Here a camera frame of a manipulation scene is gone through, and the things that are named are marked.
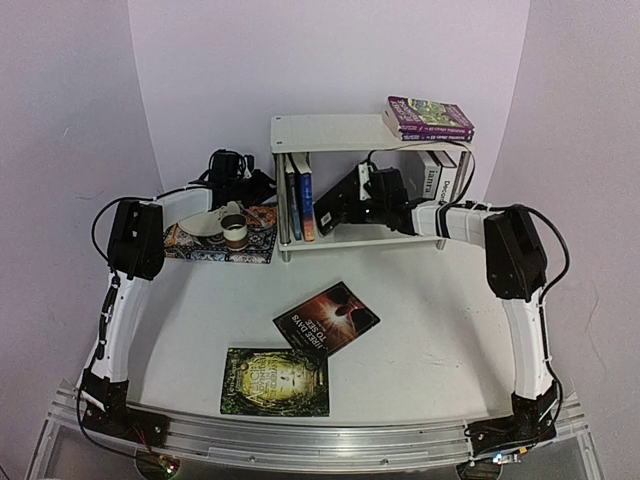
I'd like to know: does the patterned placemat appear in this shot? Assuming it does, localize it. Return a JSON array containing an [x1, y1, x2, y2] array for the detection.
[[163, 203, 277, 264]]

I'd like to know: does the white two-tier shelf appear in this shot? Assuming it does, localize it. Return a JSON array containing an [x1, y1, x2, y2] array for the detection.
[[271, 114, 474, 262]]

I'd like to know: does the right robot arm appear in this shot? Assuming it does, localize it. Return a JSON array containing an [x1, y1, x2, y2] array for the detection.
[[339, 168, 563, 455]]

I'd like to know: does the blue orange paperback book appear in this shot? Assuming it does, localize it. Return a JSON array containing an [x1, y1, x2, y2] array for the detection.
[[299, 173, 315, 242]]

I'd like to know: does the dark Days book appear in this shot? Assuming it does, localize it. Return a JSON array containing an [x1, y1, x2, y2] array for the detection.
[[273, 282, 380, 358]]

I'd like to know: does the green Alice book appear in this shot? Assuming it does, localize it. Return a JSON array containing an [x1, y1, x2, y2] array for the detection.
[[220, 348, 330, 418]]

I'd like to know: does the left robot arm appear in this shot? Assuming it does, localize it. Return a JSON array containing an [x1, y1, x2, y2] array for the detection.
[[77, 150, 276, 446]]

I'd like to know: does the Decorate Furniture large book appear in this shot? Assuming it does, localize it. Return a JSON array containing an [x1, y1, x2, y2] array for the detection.
[[431, 151, 458, 203]]

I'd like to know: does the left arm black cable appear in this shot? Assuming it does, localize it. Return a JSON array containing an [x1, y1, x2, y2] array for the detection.
[[91, 197, 126, 274]]

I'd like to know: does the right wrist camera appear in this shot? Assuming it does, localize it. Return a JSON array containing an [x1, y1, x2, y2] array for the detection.
[[355, 161, 372, 202]]

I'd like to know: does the small brown white cup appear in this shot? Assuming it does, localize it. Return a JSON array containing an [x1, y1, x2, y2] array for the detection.
[[220, 214, 248, 251]]

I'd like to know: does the pink white plate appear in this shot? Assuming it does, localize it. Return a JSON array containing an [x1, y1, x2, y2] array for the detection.
[[178, 201, 241, 237]]

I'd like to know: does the black gold-circle book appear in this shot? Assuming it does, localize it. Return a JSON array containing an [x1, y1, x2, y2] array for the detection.
[[314, 164, 369, 236]]

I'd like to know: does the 117-Storey Treehouse book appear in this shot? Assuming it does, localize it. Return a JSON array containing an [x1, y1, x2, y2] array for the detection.
[[382, 96, 475, 136]]

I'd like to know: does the dark blue barcode book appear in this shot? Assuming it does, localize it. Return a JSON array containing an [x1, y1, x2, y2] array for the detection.
[[285, 154, 303, 241]]

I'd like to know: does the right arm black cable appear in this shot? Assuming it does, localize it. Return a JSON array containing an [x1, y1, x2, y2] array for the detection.
[[367, 142, 571, 416]]

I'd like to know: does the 52-Storey Treehouse book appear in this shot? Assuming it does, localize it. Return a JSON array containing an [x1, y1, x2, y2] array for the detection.
[[394, 132, 474, 143]]

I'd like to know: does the grey ianra book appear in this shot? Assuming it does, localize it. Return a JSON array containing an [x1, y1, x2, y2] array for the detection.
[[409, 151, 443, 200]]

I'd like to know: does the aluminium front rail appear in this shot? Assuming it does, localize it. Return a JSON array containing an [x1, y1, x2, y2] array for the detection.
[[25, 380, 597, 479]]

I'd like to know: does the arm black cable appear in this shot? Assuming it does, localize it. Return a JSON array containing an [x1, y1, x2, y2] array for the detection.
[[91, 197, 126, 274], [367, 142, 571, 416]]

